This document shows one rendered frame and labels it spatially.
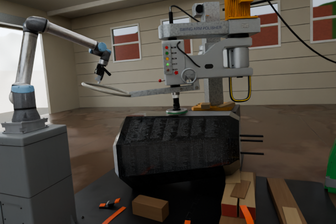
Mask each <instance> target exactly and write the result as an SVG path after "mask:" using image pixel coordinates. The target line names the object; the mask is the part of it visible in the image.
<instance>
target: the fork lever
mask: <svg viewBox="0 0 336 224"><path fill-rule="evenodd" d="M185 91H194V84H192V85H183V86H180V87H165V88H156V89H147V90H139V91H130V92H129V94H131V97H130V98H133V97H142V96H150V95H159V94H168V93H177V92H185Z"/></svg>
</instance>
